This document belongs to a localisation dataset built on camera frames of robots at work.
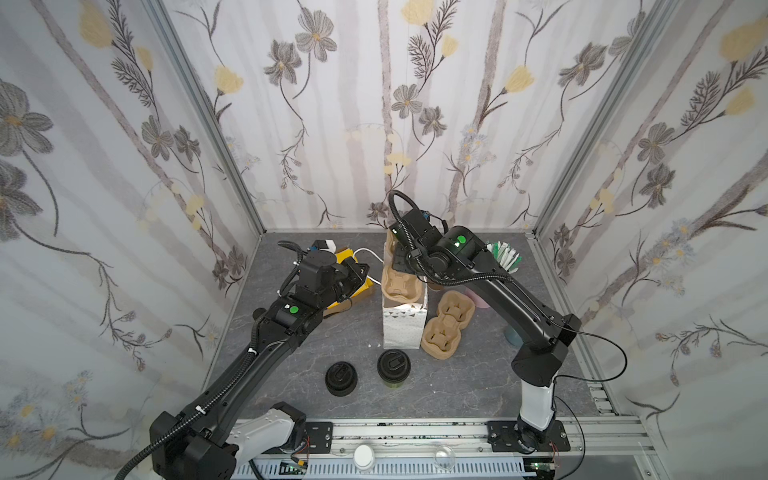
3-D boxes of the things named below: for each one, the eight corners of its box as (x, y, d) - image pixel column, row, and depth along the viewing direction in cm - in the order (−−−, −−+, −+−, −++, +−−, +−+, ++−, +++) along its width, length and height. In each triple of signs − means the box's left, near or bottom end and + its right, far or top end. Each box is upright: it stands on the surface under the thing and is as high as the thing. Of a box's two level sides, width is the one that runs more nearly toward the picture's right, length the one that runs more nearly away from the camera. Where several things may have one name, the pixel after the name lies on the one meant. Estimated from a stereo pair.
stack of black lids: (325, 396, 82) (323, 392, 79) (329, 366, 88) (327, 361, 85) (356, 396, 83) (355, 392, 79) (358, 366, 88) (357, 361, 85)
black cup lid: (377, 391, 83) (377, 378, 73) (378, 364, 87) (377, 349, 78) (408, 392, 83) (412, 378, 74) (407, 364, 88) (410, 349, 78)
